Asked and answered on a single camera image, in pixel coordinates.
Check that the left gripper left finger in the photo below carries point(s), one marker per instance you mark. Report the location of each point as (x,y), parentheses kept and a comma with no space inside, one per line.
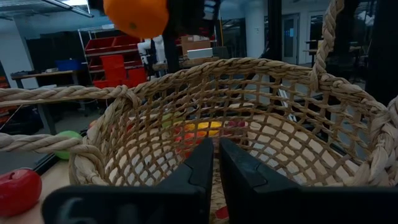
(140,205)

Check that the wooden workbench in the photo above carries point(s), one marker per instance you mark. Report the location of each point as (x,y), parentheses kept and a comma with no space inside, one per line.
(46,74)

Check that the cardboard box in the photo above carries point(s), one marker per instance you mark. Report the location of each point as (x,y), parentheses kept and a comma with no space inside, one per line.
(194,42)

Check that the yellow bell pepper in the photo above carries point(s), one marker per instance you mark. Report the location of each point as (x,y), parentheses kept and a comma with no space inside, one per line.
(206,126)

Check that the blue bin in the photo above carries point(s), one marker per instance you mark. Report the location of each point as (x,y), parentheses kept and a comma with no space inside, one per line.
(68,64)

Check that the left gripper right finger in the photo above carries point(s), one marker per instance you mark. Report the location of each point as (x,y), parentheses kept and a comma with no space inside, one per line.
(280,205)

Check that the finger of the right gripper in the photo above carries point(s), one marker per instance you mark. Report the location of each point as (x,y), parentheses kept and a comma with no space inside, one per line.
(171,46)

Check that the grey door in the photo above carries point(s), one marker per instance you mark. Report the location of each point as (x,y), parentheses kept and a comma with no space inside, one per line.
(289,37)

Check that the red and orange fruit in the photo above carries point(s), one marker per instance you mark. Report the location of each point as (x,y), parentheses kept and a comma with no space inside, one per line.
(18,191)

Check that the green pear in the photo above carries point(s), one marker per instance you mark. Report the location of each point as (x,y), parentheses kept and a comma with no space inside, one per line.
(168,119)

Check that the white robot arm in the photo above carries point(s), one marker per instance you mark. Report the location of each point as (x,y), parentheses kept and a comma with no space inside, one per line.
(155,49)

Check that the red tomato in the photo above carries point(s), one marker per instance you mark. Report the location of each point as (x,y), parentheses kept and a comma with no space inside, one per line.
(188,137)

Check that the white box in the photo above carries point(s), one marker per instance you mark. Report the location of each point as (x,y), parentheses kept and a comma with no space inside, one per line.
(199,53)

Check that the ceiling light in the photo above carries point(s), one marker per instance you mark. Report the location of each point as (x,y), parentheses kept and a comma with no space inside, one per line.
(74,3)

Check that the dark red pomegranate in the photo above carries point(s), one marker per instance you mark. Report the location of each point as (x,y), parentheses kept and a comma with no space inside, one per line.
(236,124)

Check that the woven wicker basket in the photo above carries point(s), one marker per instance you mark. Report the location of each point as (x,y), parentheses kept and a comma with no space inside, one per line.
(217,67)

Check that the green apple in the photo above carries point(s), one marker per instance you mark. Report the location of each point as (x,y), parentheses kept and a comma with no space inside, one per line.
(66,137)

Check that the red apple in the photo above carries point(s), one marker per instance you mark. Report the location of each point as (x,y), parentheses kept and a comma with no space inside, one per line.
(222,213)

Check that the shelf with red bins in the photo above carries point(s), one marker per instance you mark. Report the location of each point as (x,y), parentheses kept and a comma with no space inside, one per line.
(112,59)

